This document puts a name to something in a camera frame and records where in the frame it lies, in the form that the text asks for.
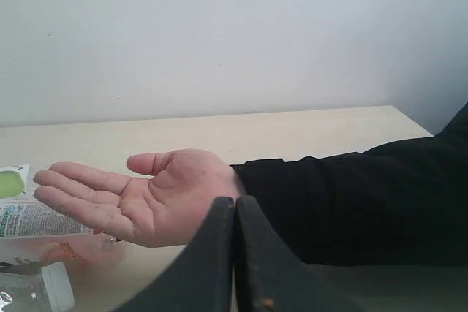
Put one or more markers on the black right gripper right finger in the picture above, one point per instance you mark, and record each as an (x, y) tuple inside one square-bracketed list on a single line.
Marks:
[(268, 275)]

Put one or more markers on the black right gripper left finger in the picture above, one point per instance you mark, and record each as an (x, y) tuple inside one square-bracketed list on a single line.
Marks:
[(200, 277)]

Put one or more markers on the green lime label bottle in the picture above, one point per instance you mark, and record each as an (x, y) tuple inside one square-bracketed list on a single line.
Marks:
[(48, 290)]

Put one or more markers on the pink red label bottle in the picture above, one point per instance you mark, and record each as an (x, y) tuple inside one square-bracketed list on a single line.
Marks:
[(33, 232)]

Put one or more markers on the bottle with green apple label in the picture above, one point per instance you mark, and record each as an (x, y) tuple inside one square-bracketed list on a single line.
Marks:
[(13, 181)]

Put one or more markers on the black sleeved forearm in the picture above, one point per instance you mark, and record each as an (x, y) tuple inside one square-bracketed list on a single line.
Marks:
[(401, 203)]

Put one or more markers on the person's open bare hand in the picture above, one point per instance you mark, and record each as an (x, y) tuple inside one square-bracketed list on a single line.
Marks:
[(162, 204)]

